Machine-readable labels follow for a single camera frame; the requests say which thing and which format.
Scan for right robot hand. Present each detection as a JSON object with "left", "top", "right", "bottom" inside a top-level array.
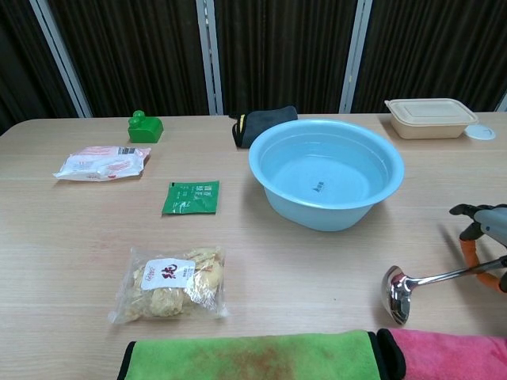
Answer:
[{"left": 448, "top": 203, "right": 507, "bottom": 295}]

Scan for stainless steel ladle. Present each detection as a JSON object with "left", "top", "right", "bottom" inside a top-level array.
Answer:
[{"left": 381, "top": 255, "right": 507, "bottom": 327}]

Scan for light blue plastic basin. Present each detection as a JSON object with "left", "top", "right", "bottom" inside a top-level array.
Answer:
[{"left": 248, "top": 120, "right": 406, "bottom": 233}]

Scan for white round lid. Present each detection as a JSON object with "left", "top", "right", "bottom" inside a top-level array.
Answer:
[{"left": 463, "top": 123, "right": 497, "bottom": 141}]

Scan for beige lidded food container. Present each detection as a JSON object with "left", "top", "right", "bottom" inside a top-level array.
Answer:
[{"left": 383, "top": 97, "right": 480, "bottom": 140}]

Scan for pink microfiber cloth black trim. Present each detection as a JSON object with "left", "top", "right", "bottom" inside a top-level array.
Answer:
[{"left": 376, "top": 327, "right": 507, "bottom": 380}]

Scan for dark grey folded cloth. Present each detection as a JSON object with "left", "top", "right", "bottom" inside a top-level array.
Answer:
[{"left": 230, "top": 104, "right": 299, "bottom": 150}]

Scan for green microfiber cloth black trim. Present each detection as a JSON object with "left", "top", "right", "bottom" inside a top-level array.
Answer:
[{"left": 116, "top": 329, "right": 382, "bottom": 380}]

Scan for green sachet packet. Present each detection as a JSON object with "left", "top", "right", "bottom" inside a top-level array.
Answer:
[{"left": 161, "top": 180, "right": 220, "bottom": 217}]

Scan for clear bag of chips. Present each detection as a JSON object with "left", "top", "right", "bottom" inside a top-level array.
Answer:
[{"left": 108, "top": 245, "right": 230, "bottom": 325}]

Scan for green toy block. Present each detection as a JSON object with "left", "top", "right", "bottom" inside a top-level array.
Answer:
[{"left": 127, "top": 110, "right": 165, "bottom": 144}]

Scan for white pink snack packet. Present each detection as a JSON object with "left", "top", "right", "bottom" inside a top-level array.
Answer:
[{"left": 52, "top": 145, "right": 153, "bottom": 182}]

